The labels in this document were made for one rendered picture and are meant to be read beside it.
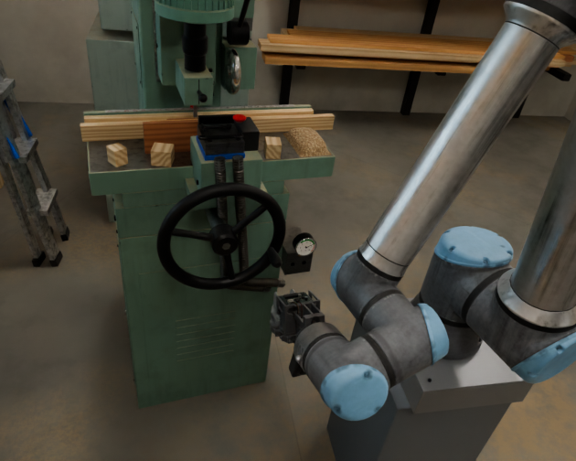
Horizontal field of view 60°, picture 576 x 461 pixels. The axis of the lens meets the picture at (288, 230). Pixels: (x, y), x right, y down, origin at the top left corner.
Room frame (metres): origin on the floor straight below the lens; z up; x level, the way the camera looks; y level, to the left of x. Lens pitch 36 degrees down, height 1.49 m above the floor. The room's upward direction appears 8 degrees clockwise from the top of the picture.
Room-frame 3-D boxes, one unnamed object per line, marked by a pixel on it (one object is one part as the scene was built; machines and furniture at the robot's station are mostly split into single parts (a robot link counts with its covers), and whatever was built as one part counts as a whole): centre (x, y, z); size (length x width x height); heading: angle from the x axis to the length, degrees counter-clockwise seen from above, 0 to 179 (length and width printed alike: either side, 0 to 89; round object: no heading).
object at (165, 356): (1.29, 0.32, 0.35); 0.58 x 0.45 x 0.71; 24
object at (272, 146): (1.12, 0.07, 0.92); 0.04 x 0.04 x 0.04; 11
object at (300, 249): (1.09, -0.05, 0.65); 0.06 x 0.04 x 0.08; 114
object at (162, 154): (1.01, 0.31, 0.92); 0.05 x 0.05 x 0.04; 5
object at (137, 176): (1.09, 0.20, 0.87); 0.61 x 0.30 x 0.06; 114
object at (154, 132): (1.09, 0.25, 0.94); 0.25 x 0.01 x 0.08; 114
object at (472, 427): (0.86, -0.40, 0.27); 0.30 x 0.30 x 0.55; 15
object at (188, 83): (1.19, 0.28, 1.03); 0.14 x 0.07 x 0.09; 24
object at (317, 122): (1.20, 0.22, 0.92); 0.67 x 0.02 x 0.04; 114
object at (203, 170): (1.01, 0.17, 0.91); 0.15 x 0.14 x 0.09; 114
